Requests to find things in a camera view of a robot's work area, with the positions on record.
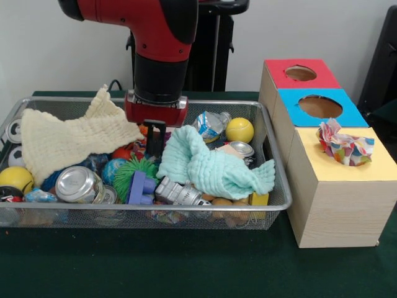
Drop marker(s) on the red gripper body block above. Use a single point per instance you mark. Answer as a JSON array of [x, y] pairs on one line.
[[155, 113]]

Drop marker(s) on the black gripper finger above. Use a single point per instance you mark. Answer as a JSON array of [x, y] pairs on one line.
[[161, 139], [151, 139]]

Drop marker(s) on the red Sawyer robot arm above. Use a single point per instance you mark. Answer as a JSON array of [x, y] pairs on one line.
[[161, 37]]

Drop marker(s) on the shallow clear mesh bin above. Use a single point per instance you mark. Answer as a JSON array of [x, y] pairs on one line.
[[263, 124]]

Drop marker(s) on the wooden box with three holes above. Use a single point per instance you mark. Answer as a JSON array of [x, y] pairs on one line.
[[341, 211]]

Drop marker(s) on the green spiky rubber ball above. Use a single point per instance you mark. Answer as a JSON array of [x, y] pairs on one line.
[[127, 177]]

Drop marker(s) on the blue globe ball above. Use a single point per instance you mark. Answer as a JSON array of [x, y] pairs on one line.
[[114, 169]]

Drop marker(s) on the purple plastic toy block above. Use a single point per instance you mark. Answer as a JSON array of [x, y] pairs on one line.
[[139, 186]]

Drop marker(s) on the silver toy robot figure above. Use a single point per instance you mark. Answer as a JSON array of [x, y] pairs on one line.
[[178, 192]]

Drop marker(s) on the mint green muslin cloth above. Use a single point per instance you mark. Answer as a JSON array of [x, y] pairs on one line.
[[217, 170]]

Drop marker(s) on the cream muslin cloth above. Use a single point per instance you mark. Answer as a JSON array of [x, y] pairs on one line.
[[74, 136]]

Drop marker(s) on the yellow tennis ball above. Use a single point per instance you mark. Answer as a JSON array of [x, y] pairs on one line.
[[239, 130]]

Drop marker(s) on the silver metal can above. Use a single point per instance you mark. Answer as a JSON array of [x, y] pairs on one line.
[[76, 184]]

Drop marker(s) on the yellow smiley ball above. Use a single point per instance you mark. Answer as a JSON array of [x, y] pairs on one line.
[[15, 178]]

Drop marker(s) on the dark green neighbour table cloth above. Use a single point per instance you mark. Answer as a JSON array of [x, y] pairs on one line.
[[386, 116]]

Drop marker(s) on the black stand bar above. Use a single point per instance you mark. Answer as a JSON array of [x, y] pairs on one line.
[[381, 62]]

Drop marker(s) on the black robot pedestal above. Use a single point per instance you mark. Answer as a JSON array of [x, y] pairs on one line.
[[217, 46]]

